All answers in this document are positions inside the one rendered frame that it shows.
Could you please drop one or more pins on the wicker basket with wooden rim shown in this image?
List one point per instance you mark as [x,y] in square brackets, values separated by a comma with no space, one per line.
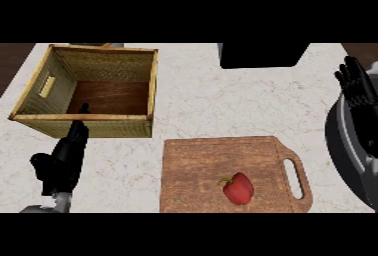
[113,96]

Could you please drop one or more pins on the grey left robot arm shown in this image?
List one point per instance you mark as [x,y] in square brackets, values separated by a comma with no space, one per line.
[58,203]

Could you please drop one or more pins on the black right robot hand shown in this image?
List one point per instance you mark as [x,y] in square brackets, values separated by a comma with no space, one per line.
[356,83]

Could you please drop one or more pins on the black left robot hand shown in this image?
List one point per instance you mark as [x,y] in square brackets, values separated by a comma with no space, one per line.
[61,166]

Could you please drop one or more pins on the black appliance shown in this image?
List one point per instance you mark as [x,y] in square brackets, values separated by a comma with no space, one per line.
[260,55]

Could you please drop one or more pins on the brown wooden cutting board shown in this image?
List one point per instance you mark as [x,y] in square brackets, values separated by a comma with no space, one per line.
[197,166]

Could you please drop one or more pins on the red bell pepper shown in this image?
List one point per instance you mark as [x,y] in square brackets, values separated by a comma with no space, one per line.
[240,190]

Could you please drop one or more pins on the small grey and brown object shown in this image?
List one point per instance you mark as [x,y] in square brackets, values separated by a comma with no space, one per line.
[94,44]

